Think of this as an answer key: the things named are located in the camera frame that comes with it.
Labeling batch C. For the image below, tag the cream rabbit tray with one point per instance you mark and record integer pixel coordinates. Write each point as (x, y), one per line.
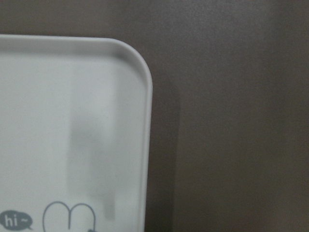
(75, 119)

